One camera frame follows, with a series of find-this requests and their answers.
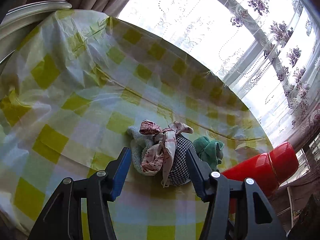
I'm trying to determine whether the black white gingham pouch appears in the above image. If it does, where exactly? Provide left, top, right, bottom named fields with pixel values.
left=168, top=134, right=195, bottom=186

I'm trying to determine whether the pink floral fabric pouch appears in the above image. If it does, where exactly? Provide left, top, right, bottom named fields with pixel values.
left=139, top=120, right=194, bottom=187

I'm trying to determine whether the red thermos flask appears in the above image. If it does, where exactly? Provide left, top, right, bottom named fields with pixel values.
left=222, top=142, right=299, bottom=197

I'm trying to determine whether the green terry towel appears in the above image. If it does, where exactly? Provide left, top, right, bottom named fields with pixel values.
left=193, top=136, right=224, bottom=171

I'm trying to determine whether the light blue cloth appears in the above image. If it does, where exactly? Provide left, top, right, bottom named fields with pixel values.
left=126, top=126, right=154, bottom=176

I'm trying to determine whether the green checkered tablecloth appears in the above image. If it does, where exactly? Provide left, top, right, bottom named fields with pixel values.
left=1, top=10, right=272, bottom=233

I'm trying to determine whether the lace sheer curtain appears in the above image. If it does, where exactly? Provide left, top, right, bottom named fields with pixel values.
left=119, top=0, right=319, bottom=146

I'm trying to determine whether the cream carved chair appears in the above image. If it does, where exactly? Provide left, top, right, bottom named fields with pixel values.
left=1, top=0, right=72, bottom=62

